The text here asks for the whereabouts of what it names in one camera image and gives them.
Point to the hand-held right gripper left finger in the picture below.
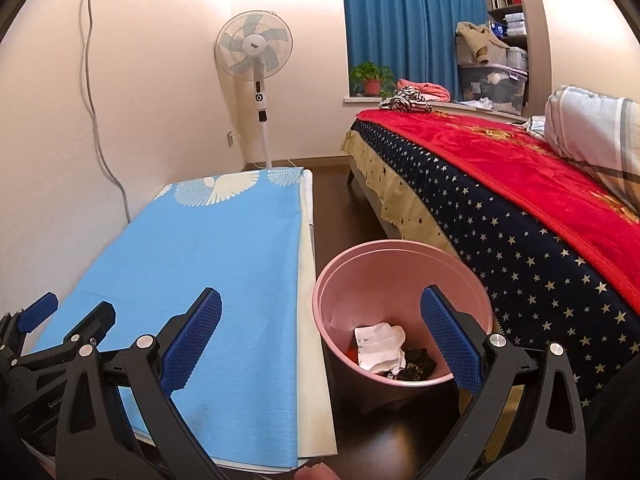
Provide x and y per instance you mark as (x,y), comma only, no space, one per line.
(197,340)

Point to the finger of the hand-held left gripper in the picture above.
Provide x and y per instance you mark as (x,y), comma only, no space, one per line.
(37,312)
(97,320)

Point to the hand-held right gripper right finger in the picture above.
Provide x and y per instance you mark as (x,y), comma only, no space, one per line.
(450,340)

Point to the black gold snack bag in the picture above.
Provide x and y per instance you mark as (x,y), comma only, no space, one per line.
(417,362)

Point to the white tissue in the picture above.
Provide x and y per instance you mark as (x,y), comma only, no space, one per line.
(396,335)

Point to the white paper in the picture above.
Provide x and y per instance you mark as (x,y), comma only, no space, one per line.
(370,345)

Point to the pink plastic bin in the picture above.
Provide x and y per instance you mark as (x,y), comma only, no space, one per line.
(380,290)

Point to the person's right hand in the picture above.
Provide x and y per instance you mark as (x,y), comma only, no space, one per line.
(317,474)

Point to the blue cloth covered table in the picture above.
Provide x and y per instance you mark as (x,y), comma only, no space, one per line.
(225,240)

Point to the yellow bed sheet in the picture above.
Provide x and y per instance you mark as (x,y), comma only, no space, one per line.
(375,175)

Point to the white table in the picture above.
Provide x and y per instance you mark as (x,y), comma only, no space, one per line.
(309,195)

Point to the red blanket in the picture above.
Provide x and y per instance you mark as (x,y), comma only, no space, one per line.
(500,160)

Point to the striped cloth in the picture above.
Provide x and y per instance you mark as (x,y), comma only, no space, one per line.
(407,101)

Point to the striped pillow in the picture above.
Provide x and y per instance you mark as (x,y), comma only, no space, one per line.
(585,130)

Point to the pink folded cloth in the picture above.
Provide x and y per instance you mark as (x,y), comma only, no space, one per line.
(430,91)

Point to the large clear storage box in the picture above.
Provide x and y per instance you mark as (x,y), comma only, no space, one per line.
(492,87)

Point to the white window sill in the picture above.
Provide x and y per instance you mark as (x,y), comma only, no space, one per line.
(357,101)

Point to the potted green plant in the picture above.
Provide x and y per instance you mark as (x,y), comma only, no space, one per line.
(371,86)

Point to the small clear storage box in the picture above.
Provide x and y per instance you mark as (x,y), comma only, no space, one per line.
(517,59)

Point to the beige coat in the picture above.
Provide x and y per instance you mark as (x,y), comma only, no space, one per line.
(475,40)

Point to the white standing fan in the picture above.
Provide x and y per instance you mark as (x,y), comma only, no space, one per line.
(252,42)

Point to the wooden bookshelf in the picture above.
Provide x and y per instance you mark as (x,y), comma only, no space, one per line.
(537,50)

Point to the blue packet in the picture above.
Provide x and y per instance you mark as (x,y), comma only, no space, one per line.
(496,29)

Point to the white tissue packs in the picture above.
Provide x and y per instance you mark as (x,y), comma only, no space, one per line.
(514,24)

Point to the blue curtain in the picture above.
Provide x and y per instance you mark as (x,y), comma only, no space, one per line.
(410,20)

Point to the low wall socket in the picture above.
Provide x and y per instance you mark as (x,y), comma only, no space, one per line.
(230,139)

